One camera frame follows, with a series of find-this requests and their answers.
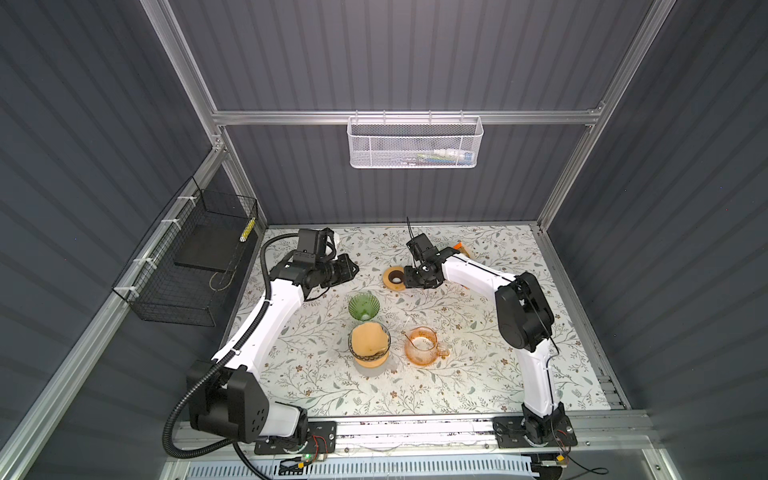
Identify grey clear glass dripper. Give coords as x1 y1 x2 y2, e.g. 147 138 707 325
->
348 321 391 363

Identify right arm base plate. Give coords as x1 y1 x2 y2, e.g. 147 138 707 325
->
492 416 578 449

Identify black wire mesh basket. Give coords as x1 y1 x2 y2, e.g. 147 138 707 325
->
113 180 259 327

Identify white perforated vent strip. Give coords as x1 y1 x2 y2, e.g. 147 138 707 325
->
179 455 541 480

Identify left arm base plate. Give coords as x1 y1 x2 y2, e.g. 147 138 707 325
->
253 421 338 455

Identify green glass dripper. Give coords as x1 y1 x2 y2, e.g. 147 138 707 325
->
348 292 381 322

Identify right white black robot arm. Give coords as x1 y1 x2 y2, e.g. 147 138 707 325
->
404 234 562 419

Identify black corrugated cable conduit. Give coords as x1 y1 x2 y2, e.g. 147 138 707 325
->
161 232 301 480

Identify yellow marker pen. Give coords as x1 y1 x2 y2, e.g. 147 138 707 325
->
239 217 256 243

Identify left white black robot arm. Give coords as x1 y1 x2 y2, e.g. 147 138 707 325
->
187 254 359 446

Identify white wire mesh basket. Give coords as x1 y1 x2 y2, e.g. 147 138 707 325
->
346 114 484 170

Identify items in white basket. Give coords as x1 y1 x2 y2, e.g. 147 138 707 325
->
395 148 476 168

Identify black flat pad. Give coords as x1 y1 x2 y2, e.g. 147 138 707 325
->
174 225 242 273

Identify orange coffee filter pack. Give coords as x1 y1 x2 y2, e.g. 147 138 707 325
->
454 242 471 258

